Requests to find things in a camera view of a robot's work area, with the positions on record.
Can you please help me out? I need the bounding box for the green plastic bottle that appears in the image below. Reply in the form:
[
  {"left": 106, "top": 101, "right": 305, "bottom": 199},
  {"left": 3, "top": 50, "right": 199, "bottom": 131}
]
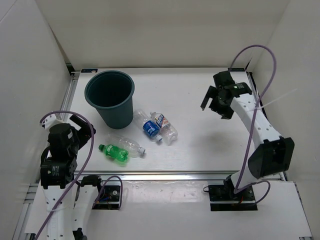
[{"left": 98, "top": 144, "right": 129, "bottom": 167}]

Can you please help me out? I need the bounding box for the clear plastic bottle white cap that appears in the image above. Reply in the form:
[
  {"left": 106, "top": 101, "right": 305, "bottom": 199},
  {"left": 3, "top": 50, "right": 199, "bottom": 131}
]
[{"left": 107, "top": 133, "right": 146, "bottom": 158}]

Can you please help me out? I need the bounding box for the orange label clear bottle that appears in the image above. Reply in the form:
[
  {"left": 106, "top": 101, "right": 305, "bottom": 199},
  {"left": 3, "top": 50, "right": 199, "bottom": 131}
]
[{"left": 150, "top": 111, "right": 178, "bottom": 146}]

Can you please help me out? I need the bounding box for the blue label plastic bottle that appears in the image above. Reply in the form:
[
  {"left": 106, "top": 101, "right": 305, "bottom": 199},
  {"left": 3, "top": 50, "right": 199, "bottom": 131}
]
[{"left": 133, "top": 109, "right": 163, "bottom": 143}]

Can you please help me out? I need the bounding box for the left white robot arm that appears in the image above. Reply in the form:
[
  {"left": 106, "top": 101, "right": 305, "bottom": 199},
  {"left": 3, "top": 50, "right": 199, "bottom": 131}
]
[{"left": 36, "top": 111, "right": 105, "bottom": 240}]

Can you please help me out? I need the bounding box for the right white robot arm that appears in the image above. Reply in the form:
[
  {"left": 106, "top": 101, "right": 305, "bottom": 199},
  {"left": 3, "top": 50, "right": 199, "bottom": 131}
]
[{"left": 200, "top": 71, "right": 295, "bottom": 200}]

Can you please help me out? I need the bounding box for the dark green plastic bin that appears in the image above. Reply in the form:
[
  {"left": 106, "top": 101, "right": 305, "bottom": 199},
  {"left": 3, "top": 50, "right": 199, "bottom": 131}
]
[{"left": 84, "top": 70, "right": 135, "bottom": 130}]

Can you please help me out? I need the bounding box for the white zip tie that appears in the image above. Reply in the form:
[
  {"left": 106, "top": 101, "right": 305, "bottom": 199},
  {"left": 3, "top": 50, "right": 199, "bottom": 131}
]
[{"left": 247, "top": 88, "right": 298, "bottom": 112}]

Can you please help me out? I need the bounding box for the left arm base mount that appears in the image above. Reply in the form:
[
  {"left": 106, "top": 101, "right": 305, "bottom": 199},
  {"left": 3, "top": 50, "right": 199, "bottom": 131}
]
[{"left": 92, "top": 175, "right": 123, "bottom": 210}]

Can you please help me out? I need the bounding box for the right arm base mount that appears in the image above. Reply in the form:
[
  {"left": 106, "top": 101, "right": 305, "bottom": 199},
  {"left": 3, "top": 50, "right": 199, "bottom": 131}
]
[{"left": 203, "top": 185, "right": 258, "bottom": 212}]

